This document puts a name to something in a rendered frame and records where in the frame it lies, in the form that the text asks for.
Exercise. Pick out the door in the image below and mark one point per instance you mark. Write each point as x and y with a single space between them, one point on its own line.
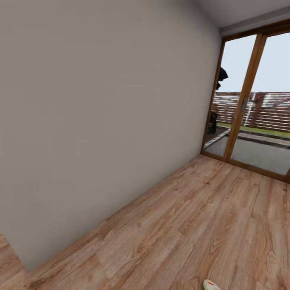
248 122

